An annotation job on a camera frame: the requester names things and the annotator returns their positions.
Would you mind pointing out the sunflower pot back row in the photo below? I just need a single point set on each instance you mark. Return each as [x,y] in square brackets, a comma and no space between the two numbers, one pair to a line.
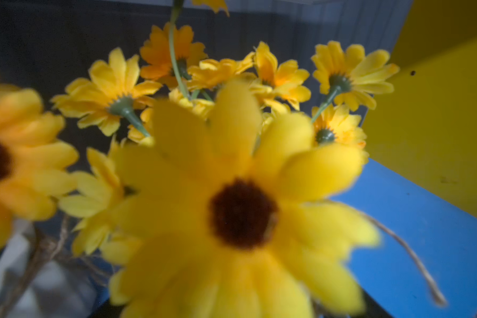
[38,275]
[219,202]

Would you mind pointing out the yellow wooden shelf unit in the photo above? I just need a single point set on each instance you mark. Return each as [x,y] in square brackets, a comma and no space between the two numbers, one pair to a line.
[422,179]

